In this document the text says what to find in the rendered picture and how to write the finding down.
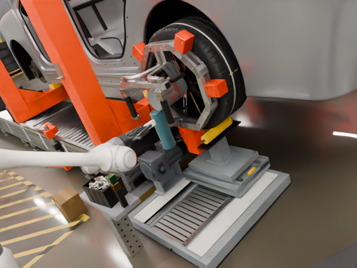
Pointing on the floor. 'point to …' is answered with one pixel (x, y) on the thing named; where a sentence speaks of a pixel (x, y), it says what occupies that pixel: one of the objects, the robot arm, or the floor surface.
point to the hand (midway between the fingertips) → (150, 124)
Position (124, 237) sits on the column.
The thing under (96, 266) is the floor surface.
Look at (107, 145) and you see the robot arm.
